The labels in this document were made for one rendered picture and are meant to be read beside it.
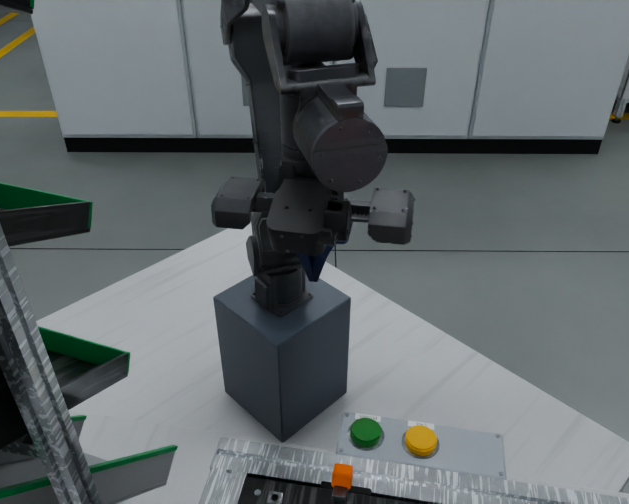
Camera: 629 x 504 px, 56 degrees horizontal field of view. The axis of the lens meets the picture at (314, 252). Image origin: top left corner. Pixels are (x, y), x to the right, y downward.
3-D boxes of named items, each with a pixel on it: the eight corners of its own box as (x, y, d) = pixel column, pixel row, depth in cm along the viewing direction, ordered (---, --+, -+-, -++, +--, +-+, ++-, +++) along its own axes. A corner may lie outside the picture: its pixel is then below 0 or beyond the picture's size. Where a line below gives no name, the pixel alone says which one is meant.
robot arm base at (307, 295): (283, 276, 88) (282, 243, 84) (314, 296, 84) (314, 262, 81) (246, 297, 84) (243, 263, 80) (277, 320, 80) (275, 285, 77)
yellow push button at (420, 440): (404, 432, 78) (406, 422, 77) (435, 436, 78) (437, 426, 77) (403, 457, 75) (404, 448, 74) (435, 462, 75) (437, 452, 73)
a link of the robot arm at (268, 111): (221, 7, 71) (227, -3, 65) (280, 3, 73) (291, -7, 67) (254, 264, 79) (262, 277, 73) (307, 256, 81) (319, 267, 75)
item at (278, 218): (276, 158, 52) (255, 194, 47) (357, 166, 51) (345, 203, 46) (278, 217, 56) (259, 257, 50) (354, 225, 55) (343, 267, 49)
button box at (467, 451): (341, 438, 84) (342, 409, 80) (494, 460, 81) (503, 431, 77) (334, 482, 78) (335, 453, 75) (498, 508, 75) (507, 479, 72)
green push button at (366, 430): (352, 424, 79) (352, 414, 78) (382, 428, 79) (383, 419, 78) (348, 449, 76) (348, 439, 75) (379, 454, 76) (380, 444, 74)
